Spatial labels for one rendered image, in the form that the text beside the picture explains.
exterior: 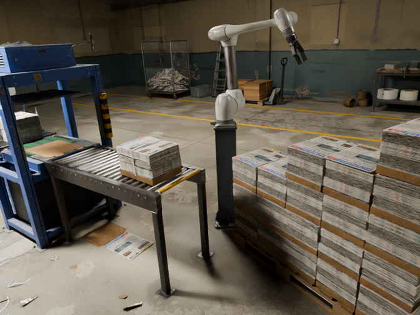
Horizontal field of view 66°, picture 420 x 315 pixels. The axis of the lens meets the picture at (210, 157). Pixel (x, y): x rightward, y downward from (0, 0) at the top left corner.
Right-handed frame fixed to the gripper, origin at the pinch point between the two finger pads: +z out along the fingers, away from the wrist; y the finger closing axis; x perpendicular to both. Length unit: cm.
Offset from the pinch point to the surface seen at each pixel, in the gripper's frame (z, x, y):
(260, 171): 55, -42, 57
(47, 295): 60, -183, 174
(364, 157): 61, 32, 68
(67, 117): -66, -245, 42
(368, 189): 71, 33, 88
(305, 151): 47, 2, 70
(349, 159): 57, 26, 76
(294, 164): 53, -9, 68
